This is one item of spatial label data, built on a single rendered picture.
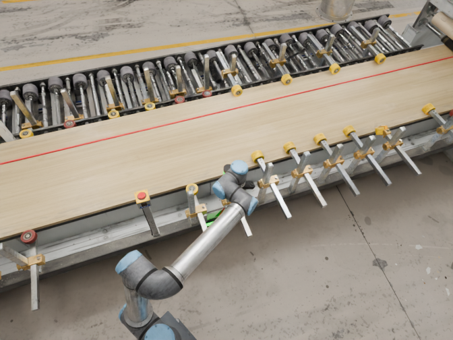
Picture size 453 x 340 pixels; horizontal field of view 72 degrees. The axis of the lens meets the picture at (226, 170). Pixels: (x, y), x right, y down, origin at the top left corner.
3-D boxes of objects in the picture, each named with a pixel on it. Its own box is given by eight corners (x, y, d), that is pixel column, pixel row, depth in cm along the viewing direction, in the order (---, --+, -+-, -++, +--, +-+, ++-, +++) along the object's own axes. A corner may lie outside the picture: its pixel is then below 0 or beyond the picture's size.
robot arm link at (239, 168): (226, 166, 157) (238, 154, 162) (224, 179, 168) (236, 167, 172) (240, 177, 154) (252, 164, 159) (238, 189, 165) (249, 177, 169)
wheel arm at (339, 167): (358, 195, 204) (361, 193, 201) (354, 197, 203) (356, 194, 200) (321, 139, 229) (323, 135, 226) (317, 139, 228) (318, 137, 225)
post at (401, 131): (375, 168, 249) (407, 129, 209) (372, 169, 249) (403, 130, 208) (373, 164, 251) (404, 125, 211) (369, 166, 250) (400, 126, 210)
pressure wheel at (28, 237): (26, 244, 190) (16, 237, 180) (36, 233, 194) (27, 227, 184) (36, 251, 188) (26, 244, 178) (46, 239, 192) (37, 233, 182)
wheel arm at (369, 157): (390, 185, 209) (393, 182, 206) (385, 186, 208) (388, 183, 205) (350, 131, 234) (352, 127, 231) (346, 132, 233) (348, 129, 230)
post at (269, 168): (262, 202, 225) (274, 166, 185) (258, 204, 224) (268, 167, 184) (261, 198, 227) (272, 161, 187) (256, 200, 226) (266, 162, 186)
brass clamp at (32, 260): (45, 264, 183) (41, 262, 178) (20, 272, 180) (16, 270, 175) (45, 255, 186) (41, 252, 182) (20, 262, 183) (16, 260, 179)
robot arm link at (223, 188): (228, 197, 149) (243, 180, 154) (209, 183, 153) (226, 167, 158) (226, 206, 157) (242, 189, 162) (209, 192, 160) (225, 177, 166)
